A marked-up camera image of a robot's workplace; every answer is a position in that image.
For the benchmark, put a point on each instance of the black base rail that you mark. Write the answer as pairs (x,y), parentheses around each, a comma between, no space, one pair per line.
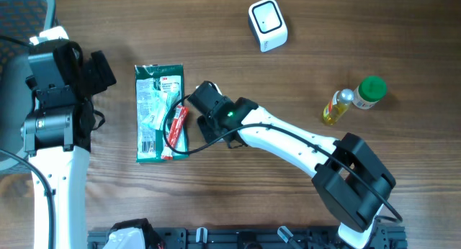
(383,237)

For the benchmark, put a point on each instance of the yellow dish soap bottle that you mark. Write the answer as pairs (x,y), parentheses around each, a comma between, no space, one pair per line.
(337,106)

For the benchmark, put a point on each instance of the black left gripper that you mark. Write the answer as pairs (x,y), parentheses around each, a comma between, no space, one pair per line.
(96,73)

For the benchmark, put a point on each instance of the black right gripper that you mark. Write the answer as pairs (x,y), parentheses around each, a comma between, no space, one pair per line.
(209,136)

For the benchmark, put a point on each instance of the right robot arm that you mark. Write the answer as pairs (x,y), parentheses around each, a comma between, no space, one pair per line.
(350,179)

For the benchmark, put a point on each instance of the green lid jar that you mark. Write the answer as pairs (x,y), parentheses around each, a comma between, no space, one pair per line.
(370,91)

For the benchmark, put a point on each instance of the grey plastic mesh basket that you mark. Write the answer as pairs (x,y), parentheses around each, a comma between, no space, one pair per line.
(20,20)

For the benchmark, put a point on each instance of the green white plastic packet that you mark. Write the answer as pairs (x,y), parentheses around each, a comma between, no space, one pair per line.
(157,88)

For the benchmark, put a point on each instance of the white barcode scanner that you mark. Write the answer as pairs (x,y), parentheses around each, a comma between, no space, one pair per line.
(267,25)

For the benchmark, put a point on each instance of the red stick sachet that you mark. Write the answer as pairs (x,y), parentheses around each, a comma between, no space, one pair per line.
(174,132)

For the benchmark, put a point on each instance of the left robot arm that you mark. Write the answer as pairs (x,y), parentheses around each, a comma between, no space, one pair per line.
(57,134)

